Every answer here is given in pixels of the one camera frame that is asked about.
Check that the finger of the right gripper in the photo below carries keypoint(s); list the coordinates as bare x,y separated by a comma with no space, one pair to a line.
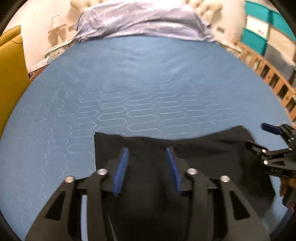
271,128
256,149

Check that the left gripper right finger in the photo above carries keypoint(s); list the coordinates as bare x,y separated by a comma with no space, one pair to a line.
177,168

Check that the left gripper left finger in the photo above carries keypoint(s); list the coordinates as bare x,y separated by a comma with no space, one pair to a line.
116,168

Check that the black pants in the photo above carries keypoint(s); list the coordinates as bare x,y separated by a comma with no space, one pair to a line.
206,188

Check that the right hand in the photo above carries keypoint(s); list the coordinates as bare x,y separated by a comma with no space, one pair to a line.
285,183

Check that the blue quilted bed cover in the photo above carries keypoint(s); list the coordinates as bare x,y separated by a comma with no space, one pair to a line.
132,86

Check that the teal and white storage cubes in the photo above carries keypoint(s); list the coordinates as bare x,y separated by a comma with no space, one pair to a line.
269,35

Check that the cream tufted headboard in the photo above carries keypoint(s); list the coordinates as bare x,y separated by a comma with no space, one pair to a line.
206,9

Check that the yellow armchair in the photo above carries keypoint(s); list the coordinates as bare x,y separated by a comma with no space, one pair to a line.
13,70

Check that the white nightstand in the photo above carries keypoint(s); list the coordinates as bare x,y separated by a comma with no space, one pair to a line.
50,55

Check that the cream table lamp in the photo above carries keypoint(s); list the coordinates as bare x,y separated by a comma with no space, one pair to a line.
56,25

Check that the lavender blanket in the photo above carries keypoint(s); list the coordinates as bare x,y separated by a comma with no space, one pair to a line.
169,19

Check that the wooden crib rail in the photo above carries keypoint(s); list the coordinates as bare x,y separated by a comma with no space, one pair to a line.
280,87

